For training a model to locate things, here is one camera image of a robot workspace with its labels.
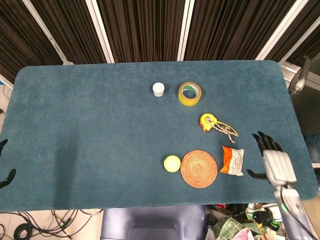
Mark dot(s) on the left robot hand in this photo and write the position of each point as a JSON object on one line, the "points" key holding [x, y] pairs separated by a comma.
{"points": [[4, 162]]}

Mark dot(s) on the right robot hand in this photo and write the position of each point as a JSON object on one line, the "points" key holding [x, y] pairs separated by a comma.
{"points": [[275, 162]]}

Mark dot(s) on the yellow tape measure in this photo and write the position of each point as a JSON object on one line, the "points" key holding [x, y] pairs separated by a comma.
{"points": [[208, 122]]}

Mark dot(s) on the yellow packing tape roll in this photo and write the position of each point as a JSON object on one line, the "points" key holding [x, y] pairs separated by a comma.
{"points": [[190, 93]]}

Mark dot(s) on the orange white snack packet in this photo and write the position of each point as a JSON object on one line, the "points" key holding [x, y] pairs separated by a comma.
{"points": [[233, 161]]}

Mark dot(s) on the clutter of small items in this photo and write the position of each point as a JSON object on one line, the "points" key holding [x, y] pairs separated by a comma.
{"points": [[260, 216]]}

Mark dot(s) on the round woven coaster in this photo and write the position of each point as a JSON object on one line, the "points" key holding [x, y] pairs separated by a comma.
{"points": [[199, 168]]}

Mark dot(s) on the green checkered cloth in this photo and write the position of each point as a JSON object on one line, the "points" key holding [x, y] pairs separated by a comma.
{"points": [[230, 228]]}

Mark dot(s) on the teal table mat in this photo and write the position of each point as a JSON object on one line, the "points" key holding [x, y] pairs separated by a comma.
{"points": [[100, 155]]}

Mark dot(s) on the yellow-green ball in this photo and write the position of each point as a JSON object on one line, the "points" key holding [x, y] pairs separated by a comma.
{"points": [[172, 163]]}

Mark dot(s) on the white plastic bottle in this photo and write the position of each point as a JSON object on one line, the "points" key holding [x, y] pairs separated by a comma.
{"points": [[158, 89]]}

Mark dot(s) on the grey robot torso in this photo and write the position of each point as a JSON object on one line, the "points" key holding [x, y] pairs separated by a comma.
{"points": [[150, 222]]}

